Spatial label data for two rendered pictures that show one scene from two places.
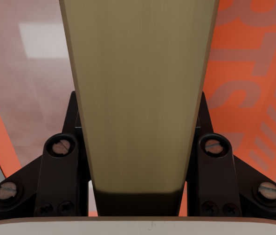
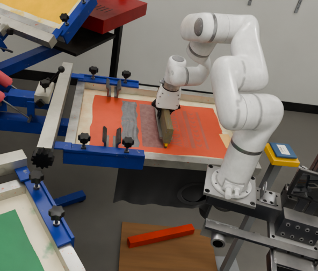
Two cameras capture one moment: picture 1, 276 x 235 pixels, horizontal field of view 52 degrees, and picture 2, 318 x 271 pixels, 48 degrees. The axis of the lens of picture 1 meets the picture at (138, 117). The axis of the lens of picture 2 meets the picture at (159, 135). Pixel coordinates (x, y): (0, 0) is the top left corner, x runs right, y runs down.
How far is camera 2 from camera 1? 1.62 m
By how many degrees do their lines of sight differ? 96
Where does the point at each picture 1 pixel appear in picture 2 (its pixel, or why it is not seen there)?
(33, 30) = (148, 121)
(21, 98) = (145, 127)
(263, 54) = (176, 126)
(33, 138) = (145, 132)
